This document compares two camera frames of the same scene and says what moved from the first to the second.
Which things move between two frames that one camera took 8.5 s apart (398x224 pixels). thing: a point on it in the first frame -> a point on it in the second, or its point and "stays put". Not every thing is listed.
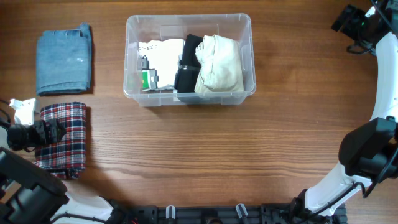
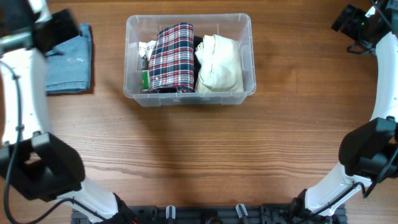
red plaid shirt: x=65 y=158 -> x=171 y=62
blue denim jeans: x=63 y=61 stays put
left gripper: x=41 y=138 -> x=64 y=28
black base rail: x=253 y=213 stays put
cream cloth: x=221 y=70 stays put
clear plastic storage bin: x=189 y=60 stays put
